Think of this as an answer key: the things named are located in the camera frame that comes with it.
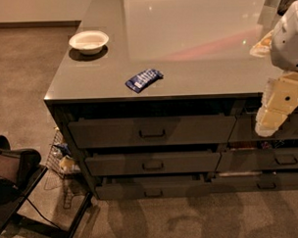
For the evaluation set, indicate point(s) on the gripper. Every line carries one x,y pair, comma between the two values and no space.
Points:
290,44

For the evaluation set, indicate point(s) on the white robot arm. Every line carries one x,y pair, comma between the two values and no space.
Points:
281,43

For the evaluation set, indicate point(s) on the grey drawer cabinet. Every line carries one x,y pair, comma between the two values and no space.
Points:
202,48

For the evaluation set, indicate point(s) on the blue snack packet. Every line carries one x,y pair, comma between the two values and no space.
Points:
142,80

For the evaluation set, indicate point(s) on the white paper bowl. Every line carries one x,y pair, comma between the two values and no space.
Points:
89,42

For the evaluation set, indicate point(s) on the blue item in basket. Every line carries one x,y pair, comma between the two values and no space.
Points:
63,147

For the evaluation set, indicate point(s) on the yellow item in basket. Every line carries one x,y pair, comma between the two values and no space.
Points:
68,165

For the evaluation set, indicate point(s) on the black chair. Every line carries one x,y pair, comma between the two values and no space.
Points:
20,172

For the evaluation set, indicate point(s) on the wire basket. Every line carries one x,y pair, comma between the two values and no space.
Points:
57,180

